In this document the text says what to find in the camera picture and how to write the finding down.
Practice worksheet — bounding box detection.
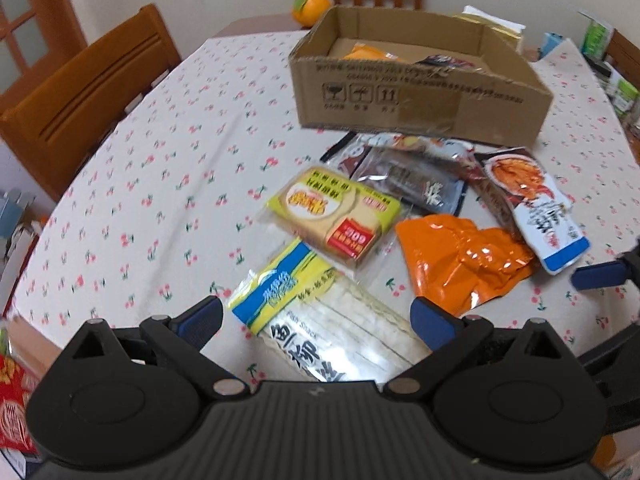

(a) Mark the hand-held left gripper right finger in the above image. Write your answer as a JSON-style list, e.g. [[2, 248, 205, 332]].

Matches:
[[382, 296, 581, 399]]

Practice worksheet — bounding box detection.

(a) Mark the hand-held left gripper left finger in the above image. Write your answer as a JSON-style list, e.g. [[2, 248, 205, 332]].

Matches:
[[60, 296, 251, 401]]

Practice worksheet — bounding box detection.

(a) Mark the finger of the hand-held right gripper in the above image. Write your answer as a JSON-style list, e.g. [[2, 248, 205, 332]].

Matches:
[[570, 242, 640, 292], [577, 322, 640, 376]]

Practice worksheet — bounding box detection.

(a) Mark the orange foil snack packet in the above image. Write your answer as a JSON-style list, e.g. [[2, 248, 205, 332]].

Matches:
[[395, 213, 541, 317]]

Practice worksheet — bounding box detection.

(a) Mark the white blue spicy snack packet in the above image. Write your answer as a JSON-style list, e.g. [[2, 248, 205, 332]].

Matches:
[[475, 147, 592, 277]]

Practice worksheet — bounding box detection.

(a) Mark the clear fish snack packet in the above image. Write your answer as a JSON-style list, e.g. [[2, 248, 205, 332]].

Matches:
[[227, 237, 433, 386]]

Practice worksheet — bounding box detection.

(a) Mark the clear brown snack packet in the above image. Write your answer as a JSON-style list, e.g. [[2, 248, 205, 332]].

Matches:
[[470, 160, 523, 241]]

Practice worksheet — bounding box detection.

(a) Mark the dark brown snack packet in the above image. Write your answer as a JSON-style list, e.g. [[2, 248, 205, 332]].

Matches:
[[350, 147, 468, 217]]

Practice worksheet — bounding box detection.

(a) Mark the yellow cracker packet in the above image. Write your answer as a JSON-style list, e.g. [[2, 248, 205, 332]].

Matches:
[[256, 165, 407, 276]]

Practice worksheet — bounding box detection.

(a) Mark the white egg snack packet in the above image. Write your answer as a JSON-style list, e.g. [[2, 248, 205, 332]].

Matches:
[[367, 131, 476, 161]]

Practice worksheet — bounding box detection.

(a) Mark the dark cartoon snack packet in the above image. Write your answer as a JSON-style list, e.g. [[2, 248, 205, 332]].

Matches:
[[320, 132, 381, 176]]

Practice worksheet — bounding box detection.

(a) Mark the brown cardboard box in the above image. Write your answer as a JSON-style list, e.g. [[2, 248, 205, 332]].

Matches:
[[287, 5, 555, 147]]

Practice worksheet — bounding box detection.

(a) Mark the cherry print tablecloth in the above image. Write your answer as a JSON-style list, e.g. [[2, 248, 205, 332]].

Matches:
[[10, 30, 640, 411]]

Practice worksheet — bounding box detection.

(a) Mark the green and white box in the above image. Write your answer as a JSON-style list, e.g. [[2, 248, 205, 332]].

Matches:
[[602, 62, 640, 121]]

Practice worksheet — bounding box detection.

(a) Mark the red patterned bag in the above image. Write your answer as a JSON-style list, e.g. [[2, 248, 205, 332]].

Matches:
[[0, 352, 43, 453]]

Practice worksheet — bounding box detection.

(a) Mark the grey blue box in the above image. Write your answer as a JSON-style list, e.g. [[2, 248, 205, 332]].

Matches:
[[0, 187, 38, 241]]

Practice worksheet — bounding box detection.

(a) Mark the plain wooden chair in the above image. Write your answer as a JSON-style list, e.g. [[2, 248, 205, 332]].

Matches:
[[605, 30, 640, 77]]

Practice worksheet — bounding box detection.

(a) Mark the light blue box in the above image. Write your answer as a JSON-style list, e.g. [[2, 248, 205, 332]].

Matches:
[[537, 32, 576, 61]]

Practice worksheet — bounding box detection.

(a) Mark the tall green box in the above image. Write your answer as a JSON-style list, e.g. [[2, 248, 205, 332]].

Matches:
[[580, 10, 617, 61]]

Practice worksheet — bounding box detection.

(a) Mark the wooden chair with slotted back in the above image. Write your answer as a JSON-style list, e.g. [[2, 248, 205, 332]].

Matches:
[[0, 3, 182, 201]]

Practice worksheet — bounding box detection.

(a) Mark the black snack packet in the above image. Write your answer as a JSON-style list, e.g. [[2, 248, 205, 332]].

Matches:
[[415, 54, 476, 71]]

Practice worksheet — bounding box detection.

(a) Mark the small orange snack packet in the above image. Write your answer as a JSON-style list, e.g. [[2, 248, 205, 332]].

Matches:
[[344, 42, 396, 64]]

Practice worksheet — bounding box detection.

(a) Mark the orange tangerine with leaves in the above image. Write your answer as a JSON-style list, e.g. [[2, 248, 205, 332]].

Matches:
[[291, 0, 332, 27]]

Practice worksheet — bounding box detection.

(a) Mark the wooden door with glass panes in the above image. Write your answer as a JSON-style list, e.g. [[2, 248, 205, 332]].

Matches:
[[0, 0, 88, 86]]

